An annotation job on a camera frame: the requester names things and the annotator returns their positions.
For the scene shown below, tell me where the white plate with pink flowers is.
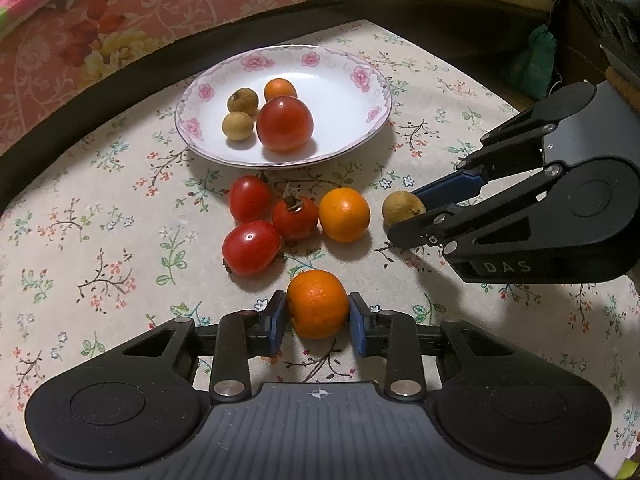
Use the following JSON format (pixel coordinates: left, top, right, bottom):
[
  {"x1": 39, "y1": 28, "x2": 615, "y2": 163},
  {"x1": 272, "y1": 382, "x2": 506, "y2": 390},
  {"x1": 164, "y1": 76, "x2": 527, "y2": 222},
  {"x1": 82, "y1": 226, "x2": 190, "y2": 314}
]
[{"x1": 174, "y1": 45, "x2": 392, "y2": 168}]

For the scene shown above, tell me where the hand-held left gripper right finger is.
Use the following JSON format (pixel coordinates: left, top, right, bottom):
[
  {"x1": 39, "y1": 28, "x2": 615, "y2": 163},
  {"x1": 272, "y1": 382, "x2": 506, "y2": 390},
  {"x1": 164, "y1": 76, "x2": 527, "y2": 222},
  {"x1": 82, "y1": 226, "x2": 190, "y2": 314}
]
[{"x1": 348, "y1": 292, "x2": 516, "y2": 402}]

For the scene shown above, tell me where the green cloth bag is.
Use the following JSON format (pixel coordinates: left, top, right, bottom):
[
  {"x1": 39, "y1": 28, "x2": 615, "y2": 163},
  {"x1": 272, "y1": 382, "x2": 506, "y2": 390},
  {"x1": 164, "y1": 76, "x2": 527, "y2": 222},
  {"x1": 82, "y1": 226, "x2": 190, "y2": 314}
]
[{"x1": 502, "y1": 24, "x2": 562, "y2": 102}]

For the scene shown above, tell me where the red cherry tomato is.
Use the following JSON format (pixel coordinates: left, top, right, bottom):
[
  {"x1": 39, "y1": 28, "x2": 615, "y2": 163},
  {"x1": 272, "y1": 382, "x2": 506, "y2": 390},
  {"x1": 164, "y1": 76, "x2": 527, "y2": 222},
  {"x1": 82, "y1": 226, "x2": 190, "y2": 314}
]
[
  {"x1": 228, "y1": 175, "x2": 273, "y2": 224},
  {"x1": 222, "y1": 220, "x2": 282, "y2": 277},
  {"x1": 271, "y1": 185, "x2": 320, "y2": 242}
]

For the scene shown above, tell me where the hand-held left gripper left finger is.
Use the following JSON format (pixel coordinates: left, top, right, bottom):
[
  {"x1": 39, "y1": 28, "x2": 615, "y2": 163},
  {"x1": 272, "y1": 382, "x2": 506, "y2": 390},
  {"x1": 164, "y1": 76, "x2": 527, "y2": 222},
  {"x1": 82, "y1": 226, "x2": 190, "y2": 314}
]
[{"x1": 122, "y1": 290, "x2": 288, "y2": 403}]

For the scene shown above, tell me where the small orange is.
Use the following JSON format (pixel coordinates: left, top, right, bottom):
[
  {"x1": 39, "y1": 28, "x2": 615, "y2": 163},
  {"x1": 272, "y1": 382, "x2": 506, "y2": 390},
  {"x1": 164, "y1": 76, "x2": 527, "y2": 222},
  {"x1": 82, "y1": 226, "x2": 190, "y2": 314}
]
[
  {"x1": 263, "y1": 78, "x2": 298, "y2": 102},
  {"x1": 319, "y1": 187, "x2": 371, "y2": 242}
]

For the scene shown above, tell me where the tan longan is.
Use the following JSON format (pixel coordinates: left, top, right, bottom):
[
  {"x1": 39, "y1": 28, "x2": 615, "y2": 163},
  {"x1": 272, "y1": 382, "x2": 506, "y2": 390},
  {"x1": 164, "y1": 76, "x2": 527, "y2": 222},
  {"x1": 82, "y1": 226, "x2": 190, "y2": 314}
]
[
  {"x1": 227, "y1": 88, "x2": 259, "y2": 114},
  {"x1": 221, "y1": 111, "x2": 258, "y2": 142},
  {"x1": 382, "y1": 191, "x2": 427, "y2": 228}
]

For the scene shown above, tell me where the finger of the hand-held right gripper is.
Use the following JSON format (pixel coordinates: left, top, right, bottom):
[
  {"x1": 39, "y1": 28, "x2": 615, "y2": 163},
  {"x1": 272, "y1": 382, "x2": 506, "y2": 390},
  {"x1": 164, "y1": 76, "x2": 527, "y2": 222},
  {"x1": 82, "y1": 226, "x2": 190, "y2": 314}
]
[
  {"x1": 387, "y1": 164, "x2": 569, "y2": 264},
  {"x1": 413, "y1": 115, "x2": 557, "y2": 212}
]

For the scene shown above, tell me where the large red tomato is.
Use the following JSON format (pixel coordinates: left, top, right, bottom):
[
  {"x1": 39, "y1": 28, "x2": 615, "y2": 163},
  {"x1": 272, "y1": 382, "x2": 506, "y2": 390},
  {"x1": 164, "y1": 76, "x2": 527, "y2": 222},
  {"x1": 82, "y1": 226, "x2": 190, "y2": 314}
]
[{"x1": 256, "y1": 96, "x2": 315, "y2": 154}]

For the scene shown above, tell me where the floral beige tablecloth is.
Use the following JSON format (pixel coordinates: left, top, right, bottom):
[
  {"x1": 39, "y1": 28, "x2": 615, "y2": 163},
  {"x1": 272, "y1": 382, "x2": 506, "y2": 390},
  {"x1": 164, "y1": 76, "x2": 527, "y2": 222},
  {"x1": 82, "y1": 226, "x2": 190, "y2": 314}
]
[{"x1": 0, "y1": 19, "x2": 640, "y2": 480}]

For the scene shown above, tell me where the large oval orange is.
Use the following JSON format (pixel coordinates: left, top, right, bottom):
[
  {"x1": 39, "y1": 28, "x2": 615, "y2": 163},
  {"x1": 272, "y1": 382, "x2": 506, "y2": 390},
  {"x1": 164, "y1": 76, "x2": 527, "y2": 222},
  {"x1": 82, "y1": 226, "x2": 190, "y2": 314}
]
[{"x1": 286, "y1": 269, "x2": 349, "y2": 340}]

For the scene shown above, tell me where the pink floral bed sheet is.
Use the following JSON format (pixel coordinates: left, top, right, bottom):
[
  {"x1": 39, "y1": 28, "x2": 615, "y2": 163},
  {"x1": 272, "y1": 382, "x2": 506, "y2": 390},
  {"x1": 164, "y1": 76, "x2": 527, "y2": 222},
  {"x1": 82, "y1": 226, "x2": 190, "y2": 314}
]
[{"x1": 0, "y1": 0, "x2": 506, "y2": 156}]

